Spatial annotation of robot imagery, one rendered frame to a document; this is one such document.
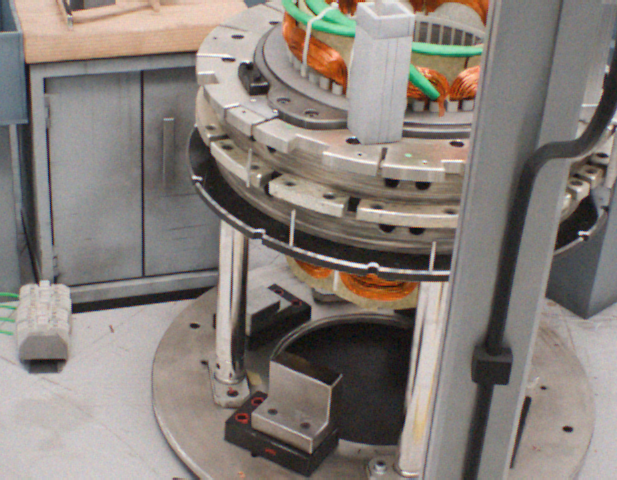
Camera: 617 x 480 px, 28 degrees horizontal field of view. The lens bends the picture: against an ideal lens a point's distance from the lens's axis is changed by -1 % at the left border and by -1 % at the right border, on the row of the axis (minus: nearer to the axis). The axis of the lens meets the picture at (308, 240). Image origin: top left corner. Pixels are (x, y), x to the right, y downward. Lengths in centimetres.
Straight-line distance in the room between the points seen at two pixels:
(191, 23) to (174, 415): 33
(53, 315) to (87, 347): 5
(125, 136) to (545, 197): 74
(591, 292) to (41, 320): 52
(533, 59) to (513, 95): 1
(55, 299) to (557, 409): 46
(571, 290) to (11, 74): 57
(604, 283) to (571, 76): 86
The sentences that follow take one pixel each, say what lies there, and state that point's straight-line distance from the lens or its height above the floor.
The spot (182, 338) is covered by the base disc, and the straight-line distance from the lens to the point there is 111.
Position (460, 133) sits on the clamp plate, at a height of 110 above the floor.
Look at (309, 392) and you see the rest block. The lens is 96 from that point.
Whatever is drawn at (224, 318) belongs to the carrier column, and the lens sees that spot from 101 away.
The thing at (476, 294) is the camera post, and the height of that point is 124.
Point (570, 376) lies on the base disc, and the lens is 112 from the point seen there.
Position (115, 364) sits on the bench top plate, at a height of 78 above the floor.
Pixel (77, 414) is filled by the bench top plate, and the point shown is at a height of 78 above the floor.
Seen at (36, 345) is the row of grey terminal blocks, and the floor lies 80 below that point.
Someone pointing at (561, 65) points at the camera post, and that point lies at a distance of 38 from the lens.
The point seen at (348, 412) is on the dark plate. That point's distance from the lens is 107.
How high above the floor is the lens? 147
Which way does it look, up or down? 32 degrees down
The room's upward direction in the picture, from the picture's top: 4 degrees clockwise
